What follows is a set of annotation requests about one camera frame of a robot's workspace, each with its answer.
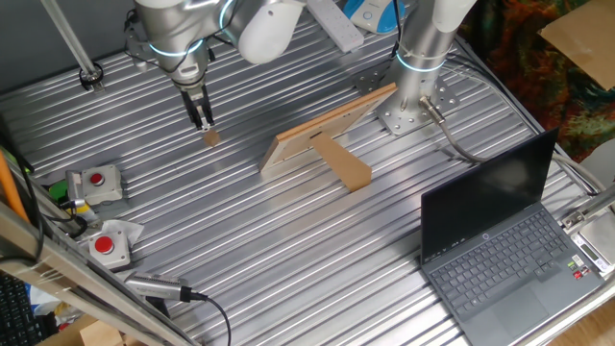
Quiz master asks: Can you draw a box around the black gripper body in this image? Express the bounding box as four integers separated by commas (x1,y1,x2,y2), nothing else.
173,76,210,108

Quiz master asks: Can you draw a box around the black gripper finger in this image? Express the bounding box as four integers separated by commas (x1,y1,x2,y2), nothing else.
184,98,203,131
198,95,215,133

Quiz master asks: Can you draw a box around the grey box flat red button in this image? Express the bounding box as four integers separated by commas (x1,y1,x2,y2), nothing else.
65,164,124,208

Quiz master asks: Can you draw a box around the aluminium pole with black foot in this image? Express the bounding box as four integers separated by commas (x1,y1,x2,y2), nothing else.
39,0,107,94

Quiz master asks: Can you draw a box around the yellow box green button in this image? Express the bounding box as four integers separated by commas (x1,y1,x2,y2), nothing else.
47,179,92,217

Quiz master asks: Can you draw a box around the white power strip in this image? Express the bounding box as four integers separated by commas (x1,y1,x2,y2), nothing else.
306,0,366,54

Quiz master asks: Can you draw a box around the grey box red mushroom button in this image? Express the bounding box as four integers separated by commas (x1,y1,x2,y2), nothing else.
87,229,133,271

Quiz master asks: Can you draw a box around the blue and white device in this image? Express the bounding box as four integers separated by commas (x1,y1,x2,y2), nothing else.
342,0,407,36

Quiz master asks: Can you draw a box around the orange rod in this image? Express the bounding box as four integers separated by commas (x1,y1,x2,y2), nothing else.
0,148,31,223

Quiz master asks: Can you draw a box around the brown cardboard box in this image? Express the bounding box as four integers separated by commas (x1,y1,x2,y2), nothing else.
37,312,148,346

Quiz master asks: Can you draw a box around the black keyboard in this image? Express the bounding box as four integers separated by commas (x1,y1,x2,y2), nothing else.
0,272,50,346

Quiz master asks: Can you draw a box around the colourful patterned cloth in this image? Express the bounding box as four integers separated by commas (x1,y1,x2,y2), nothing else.
458,0,615,163

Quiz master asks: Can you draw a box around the dark grey laptop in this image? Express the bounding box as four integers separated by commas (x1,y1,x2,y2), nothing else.
418,127,606,346

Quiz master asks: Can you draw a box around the flat cardboard sheet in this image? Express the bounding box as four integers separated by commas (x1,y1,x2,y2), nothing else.
537,0,615,92

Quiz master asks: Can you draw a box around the silver digital scale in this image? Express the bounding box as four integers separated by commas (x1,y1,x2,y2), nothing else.
560,210,615,279

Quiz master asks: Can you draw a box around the wooden picture frame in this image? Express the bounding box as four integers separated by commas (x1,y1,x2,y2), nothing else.
258,82,400,194

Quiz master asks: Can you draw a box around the silver camera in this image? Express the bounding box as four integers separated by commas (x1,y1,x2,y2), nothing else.
123,272,194,304

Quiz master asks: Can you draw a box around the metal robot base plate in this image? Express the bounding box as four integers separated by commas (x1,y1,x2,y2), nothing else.
353,62,461,137

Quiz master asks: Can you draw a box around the black camera cable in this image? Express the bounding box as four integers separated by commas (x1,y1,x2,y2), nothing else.
189,291,234,346

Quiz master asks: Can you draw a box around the aluminium frame bar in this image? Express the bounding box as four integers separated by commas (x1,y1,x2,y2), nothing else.
0,199,199,346

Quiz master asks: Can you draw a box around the grey braided cable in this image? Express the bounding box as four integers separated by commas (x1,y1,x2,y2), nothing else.
417,94,602,197

